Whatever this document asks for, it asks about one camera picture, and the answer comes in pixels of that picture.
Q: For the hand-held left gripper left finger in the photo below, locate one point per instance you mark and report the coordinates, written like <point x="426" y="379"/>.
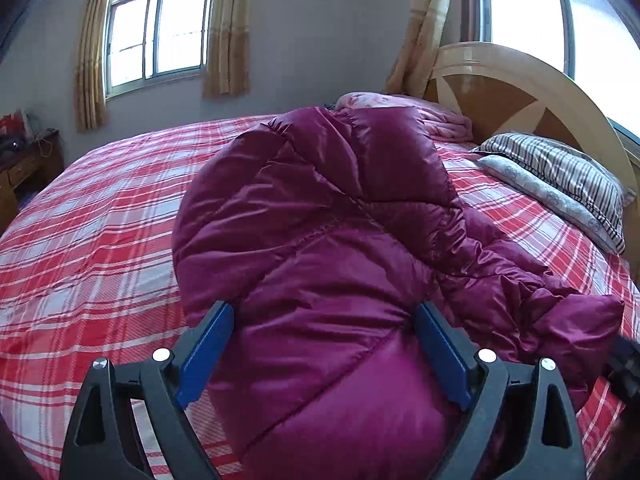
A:
<point x="205" y="355"/>

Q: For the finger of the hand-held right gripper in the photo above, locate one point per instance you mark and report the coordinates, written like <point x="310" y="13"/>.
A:
<point x="627" y="365"/>

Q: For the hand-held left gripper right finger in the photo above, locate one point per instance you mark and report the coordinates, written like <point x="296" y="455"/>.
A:
<point x="445" y="355"/>

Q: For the magenta quilted down jacket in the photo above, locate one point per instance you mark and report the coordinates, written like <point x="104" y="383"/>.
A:
<point x="325" y="260"/>

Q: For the bed with red plaid sheet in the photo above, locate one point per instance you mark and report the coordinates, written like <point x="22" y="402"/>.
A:
<point x="100" y="240"/>

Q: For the grey floral pillow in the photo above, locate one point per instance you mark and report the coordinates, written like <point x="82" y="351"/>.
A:
<point x="555" y="195"/>

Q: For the striped pillow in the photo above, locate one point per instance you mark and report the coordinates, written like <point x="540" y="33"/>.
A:
<point x="565" y="165"/>

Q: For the pink folded quilt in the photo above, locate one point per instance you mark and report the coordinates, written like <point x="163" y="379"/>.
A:
<point x="440" y="120"/>

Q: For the wooden desk with drawers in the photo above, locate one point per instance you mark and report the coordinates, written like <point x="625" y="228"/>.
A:
<point x="20" y="175"/>

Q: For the cream and wood headboard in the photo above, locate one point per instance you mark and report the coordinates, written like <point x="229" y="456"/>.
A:
<point x="515" y="95"/>

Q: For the red paper bag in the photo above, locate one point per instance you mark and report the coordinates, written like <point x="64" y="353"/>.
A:
<point x="10" y="122"/>

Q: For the beige patterned curtain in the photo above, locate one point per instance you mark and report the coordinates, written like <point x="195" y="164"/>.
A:
<point x="227" y="35"/>
<point x="90" y="60"/>
<point x="425" y="30"/>

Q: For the small sliding window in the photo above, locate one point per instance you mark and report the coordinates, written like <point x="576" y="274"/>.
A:
<point x="160" y="35"/>

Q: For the large window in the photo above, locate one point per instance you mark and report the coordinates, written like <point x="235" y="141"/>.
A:
<point x="550" y="10"/>

